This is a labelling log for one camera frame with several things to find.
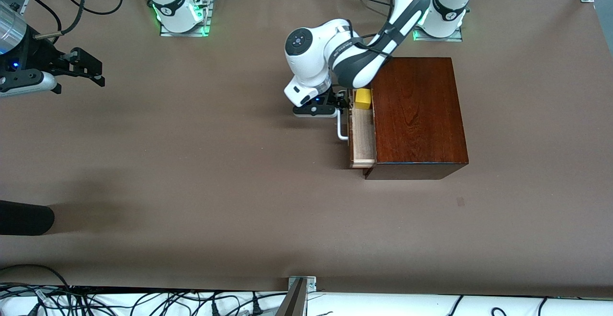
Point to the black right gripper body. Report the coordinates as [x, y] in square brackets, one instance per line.
[40, 53]

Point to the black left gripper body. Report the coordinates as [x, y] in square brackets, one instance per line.
[334, 98]

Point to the yellow block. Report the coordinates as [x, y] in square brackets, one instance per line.
[363, 99]

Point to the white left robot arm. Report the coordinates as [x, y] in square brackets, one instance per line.
[354, 62]

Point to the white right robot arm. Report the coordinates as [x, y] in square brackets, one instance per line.
[170, 0]

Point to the dark brown wooden cabinet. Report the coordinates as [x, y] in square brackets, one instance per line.
[416, 115]

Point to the small brown tape patch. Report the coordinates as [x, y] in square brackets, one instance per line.
[460, 201]

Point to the black cylinder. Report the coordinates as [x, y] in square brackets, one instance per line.
[24, 218]

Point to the dark metal beam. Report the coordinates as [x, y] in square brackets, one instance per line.
[293, 301]

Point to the white sheet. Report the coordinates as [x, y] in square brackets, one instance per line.
[383, 306]

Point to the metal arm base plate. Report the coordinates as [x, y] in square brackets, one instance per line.
[184, 32]
[445, 39]

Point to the silver metal corner bracket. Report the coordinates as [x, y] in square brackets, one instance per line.
[310, 282]

